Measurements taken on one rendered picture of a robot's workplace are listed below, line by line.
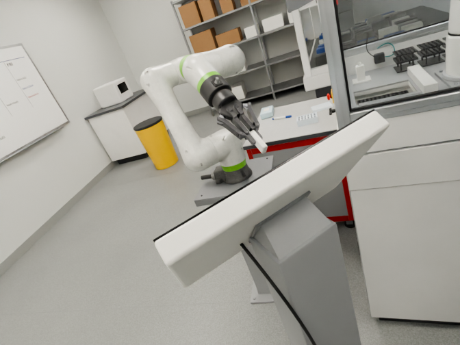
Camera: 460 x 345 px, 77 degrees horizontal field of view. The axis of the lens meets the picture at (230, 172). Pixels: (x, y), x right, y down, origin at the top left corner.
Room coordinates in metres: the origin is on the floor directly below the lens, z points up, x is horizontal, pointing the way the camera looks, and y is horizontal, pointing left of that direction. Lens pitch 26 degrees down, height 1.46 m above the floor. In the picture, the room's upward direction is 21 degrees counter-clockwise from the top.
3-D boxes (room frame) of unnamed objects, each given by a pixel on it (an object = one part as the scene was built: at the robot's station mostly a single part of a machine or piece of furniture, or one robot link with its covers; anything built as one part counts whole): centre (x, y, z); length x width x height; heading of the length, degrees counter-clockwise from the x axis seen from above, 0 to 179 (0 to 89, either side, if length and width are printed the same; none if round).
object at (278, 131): (1.84, -0.53, 0.38); 0.62 x 0.58 x 0.76; 153
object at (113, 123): (5.10, 1.26, 0.61); 1.15 x 0.72 x 1.22; 160
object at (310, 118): (1.68, -0.57, 0.78); 0.12 x 0.08 x 0.04; 69
